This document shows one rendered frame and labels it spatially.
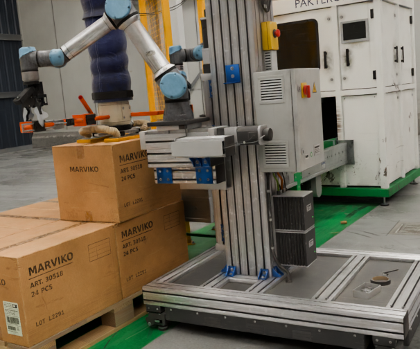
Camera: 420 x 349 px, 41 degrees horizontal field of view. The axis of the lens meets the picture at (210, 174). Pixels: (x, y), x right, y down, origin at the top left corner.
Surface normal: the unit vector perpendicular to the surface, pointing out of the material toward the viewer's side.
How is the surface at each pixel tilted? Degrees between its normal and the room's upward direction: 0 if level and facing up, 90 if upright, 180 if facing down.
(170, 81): 96
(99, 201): 90
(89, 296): 90
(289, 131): 90
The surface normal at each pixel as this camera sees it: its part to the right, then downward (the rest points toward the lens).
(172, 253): 0.83, 0.01
